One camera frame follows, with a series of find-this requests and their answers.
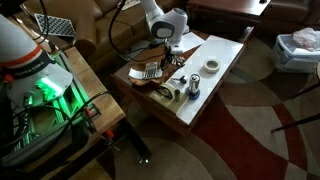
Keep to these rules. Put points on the green tape dispenser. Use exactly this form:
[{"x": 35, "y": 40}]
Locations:
[{"x": 166, "y": 101}]

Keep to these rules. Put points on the large white board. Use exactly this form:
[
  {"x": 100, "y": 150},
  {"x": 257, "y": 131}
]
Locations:
[{"x": 216, "y": 56}]

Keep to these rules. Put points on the dark brown sofa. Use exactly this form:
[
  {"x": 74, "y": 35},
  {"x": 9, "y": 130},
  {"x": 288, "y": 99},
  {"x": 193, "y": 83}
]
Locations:
[{"x": 293, "y": 11}]

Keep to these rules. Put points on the blue tape roll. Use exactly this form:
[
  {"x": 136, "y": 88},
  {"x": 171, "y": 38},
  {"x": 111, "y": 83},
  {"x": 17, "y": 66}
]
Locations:
[{"x": 192, "y": 94}]

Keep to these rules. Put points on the silver metal cylinder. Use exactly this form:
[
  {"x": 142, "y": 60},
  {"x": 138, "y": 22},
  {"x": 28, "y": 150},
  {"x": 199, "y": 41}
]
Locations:
[{"x": 194, "y": 82}]

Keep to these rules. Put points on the clear plastic storage bin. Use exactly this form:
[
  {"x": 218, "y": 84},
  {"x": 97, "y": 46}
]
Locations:
[{"x": 290, "y": 58}]

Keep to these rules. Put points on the small white note paper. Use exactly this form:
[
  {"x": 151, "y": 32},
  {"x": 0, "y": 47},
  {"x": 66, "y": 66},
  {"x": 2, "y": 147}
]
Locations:
[{"x": 135, "y": 73}]

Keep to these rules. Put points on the light wooden stand table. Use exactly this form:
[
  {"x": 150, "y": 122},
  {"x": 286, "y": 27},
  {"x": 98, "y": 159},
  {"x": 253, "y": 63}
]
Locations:
[{"x": 100, "y": 96}]

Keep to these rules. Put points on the white paper sheet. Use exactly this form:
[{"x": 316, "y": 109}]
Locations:
[{"x": 194, "y": 41}]

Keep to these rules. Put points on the black white checkerboard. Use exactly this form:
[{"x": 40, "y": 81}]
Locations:
[{"x": 55, "y": 25}]

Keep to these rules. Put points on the small dark cylinder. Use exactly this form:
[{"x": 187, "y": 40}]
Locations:
[{"x": 177, "y": 95}]

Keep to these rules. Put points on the small white flat item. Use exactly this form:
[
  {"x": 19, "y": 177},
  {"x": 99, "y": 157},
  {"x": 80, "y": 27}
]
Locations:
[{"x": 130, "y": 4}]

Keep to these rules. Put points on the tan leather sofa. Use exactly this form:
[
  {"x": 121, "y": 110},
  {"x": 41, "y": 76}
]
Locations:
[{"x": 100, "y": 30}]

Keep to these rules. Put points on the small black round object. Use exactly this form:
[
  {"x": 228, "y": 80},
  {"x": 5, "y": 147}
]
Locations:
[{"x": 263, "y": 1}]

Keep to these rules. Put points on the brown wooden coffee table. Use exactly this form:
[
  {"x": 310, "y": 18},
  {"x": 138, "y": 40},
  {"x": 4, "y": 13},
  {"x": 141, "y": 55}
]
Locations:
[{"x": 146, "y": 100}]

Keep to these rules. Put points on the white plastic bag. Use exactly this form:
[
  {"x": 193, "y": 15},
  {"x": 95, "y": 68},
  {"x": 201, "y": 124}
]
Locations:
[{"x": 308, "y": 38}]

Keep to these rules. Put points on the patterned area rug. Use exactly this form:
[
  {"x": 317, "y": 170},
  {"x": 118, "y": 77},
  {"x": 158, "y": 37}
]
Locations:
[{"x": 233, "y": 150}]

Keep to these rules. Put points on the black loop tool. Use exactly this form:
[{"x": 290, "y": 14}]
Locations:
[{"x": 165, "y": 90}]

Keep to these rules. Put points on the dark lift-top table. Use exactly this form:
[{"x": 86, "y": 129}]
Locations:
[{"x": 230, "y": 6}]

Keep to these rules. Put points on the aluminium frame robot mount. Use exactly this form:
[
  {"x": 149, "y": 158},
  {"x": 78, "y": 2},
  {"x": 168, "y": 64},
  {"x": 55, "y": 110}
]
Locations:
[{"x": 50, "y": 110}]

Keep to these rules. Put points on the white masking tape roll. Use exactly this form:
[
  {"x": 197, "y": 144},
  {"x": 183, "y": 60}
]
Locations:
[{"x": 212, "y": 66}]

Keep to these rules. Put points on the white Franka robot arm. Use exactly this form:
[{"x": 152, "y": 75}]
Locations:
[{"x": 160, "y": 20}]

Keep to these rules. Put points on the grey calculator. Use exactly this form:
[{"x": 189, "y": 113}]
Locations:
[{"x": 152, "y": 70}]

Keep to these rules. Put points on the robot gripper body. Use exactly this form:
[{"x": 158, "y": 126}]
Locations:
[{"x": 175, "y": 46}]

